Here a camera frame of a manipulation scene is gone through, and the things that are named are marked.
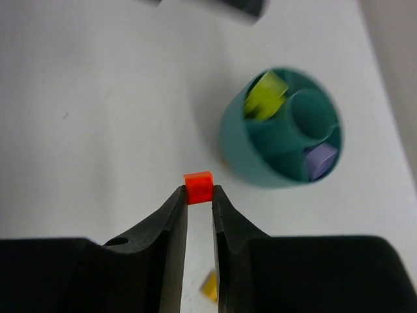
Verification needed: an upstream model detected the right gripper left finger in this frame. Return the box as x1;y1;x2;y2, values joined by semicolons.
1;186;187;312

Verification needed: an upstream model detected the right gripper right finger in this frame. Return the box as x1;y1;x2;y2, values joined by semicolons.
212;185;416;312

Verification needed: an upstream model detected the purple lego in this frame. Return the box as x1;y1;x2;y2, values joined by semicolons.
304;143;339;181

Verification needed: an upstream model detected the light green square lego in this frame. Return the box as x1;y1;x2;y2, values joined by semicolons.
244;70;289;121

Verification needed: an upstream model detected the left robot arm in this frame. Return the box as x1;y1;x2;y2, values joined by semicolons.
223;0;268;18

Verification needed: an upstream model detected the yellow long lego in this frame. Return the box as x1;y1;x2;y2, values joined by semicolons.
200;270;218;304

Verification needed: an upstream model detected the teal round divided container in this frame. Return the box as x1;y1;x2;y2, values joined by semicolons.
219;67;343;188

